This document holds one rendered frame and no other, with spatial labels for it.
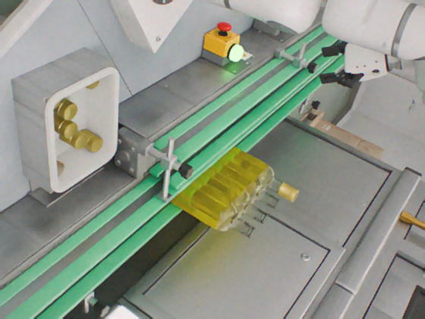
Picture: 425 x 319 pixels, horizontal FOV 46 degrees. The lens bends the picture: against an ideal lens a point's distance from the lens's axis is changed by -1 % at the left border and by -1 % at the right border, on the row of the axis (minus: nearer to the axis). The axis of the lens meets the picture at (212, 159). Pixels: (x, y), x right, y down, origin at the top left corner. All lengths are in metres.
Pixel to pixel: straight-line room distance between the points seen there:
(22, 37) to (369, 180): 1.13
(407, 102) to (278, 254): 6.33
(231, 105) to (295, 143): 0.48
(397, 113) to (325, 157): 5.97
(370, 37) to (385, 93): 6.72
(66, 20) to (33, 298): 0.49
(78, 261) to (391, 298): 0.77
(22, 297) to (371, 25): 0.73
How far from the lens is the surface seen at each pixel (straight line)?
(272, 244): 1.30
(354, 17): 0.83
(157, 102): 1.19
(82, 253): 1.01
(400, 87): 7.45
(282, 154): 1.63
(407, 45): 0.82
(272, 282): 1.22
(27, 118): 0.94
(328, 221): 1.46
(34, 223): 1.04
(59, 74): 0.93
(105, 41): 1.06
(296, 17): 0.87
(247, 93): 1.31
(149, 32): 1.04
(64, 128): 0.97
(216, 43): 1.35
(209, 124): 1.17
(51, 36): 0.95
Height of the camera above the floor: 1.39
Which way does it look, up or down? 21 degrees down
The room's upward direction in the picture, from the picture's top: 119 degrees clockwise
